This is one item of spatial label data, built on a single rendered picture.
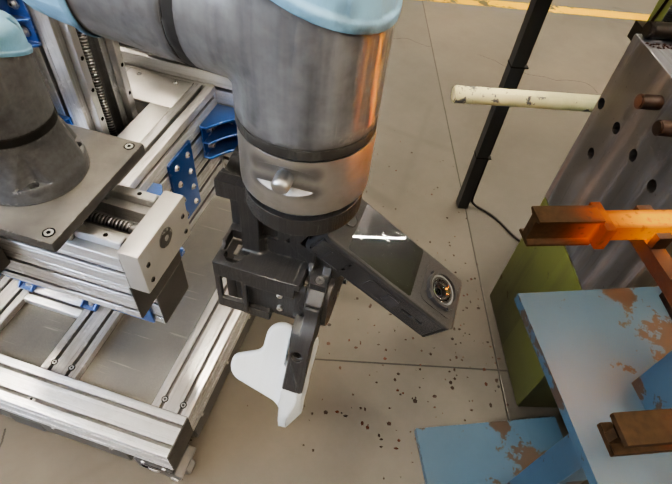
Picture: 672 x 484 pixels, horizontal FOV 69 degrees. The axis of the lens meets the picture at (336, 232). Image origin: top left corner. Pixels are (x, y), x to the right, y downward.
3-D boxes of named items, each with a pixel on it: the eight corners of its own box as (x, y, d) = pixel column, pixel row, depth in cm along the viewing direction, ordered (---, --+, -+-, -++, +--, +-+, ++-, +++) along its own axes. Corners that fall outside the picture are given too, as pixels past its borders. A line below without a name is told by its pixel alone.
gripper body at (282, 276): (258, 239, 42) (250, 121, 33) (356, 267, 40) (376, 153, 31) (218, 313, 37) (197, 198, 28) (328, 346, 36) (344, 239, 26)
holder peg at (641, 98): (637, 112, 88) (645, 99, 86) (631, 103, 90) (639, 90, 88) (658, 113, 88) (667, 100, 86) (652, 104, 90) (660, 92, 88)
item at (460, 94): (452, 108, 131) (457, 90, 127) (449, 96, 134) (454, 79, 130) (611, 118, 134) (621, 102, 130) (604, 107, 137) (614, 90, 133)
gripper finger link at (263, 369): (228, 405, 40) (250, 301, 38) (298, 428, 39) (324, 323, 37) (212, 427, 37) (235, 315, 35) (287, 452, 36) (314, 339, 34)
